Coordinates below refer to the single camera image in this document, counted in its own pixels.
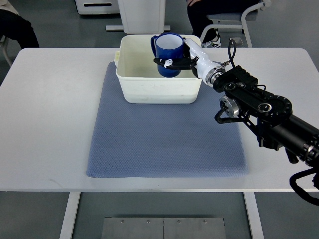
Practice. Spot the blue textured mat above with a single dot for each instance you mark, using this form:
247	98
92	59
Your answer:
162	141

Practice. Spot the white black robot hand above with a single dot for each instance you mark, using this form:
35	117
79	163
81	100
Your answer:
196	60

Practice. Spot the seated person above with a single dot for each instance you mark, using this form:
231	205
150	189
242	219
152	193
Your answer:
15	27
198	10

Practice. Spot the table leg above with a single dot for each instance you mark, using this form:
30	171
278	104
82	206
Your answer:
253	216
70	215

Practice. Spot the grey chair left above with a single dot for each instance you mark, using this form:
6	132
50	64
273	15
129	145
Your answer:
4	44

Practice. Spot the blue mug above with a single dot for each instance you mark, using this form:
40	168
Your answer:
167	46

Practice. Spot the white office chair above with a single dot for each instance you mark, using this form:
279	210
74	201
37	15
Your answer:
236	20

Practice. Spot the white cabinet with slot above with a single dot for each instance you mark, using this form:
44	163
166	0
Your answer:
86	7

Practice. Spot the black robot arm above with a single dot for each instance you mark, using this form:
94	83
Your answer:
270	117

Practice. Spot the white plastic box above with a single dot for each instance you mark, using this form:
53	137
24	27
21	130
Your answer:
140	80

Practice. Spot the left table leg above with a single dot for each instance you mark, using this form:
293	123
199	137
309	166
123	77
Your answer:
70	215

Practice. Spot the seated person right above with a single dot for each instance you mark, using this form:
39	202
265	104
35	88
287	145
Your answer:
198	10

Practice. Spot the small grey floor plate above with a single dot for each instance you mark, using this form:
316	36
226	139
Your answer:
237	41

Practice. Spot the seated person left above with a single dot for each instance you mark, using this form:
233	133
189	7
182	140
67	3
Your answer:
15	27

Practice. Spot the white pedestal column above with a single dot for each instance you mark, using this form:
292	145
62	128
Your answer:
141	17

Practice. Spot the right table leg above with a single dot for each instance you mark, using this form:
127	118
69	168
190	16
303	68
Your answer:
253	216

